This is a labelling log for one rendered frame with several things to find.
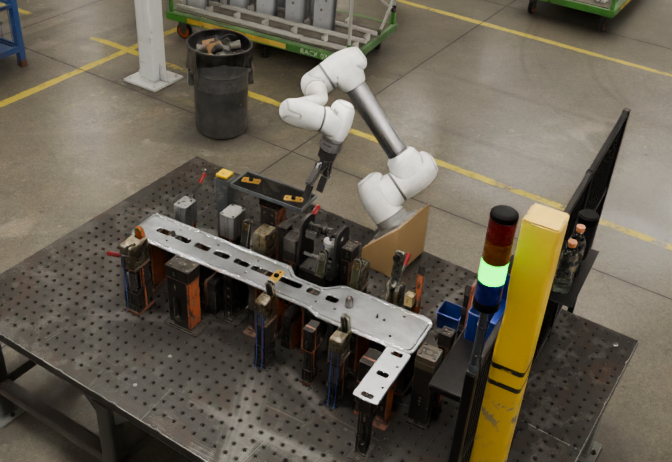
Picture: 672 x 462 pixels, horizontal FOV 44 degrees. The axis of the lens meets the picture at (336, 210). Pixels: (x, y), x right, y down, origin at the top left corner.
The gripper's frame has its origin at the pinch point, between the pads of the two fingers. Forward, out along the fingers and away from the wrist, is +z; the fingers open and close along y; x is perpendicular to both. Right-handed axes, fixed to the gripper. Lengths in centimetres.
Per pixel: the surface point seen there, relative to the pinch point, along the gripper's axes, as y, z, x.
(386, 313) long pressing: 17, 24, 51
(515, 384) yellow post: 87, -16, 105
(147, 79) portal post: -282, 105, -267
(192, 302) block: 30, 57, -23
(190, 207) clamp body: 0, 34, -52
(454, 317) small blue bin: -32, 37, 72
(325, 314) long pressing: 29, 31, 31
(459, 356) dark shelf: 30, 18, 85
